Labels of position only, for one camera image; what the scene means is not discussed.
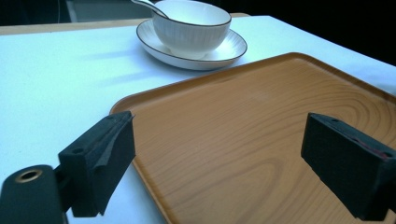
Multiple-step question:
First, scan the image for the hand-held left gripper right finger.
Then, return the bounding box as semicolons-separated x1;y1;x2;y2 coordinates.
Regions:
300;112;396;222

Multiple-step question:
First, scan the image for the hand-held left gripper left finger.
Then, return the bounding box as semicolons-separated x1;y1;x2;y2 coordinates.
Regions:
57;110;136;218

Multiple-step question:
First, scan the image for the wooden tray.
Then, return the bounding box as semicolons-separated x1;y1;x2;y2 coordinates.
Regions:
109;51;396;224

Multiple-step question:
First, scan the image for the white plate with dark rim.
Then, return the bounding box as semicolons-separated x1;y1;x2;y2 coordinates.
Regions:
135;19;248;71

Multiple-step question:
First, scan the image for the white ribbed bowl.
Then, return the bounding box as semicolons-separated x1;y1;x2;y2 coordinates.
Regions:
151;0;233;61

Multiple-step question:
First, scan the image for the white spoon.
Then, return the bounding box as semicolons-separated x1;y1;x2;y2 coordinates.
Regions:
130;0;169;19

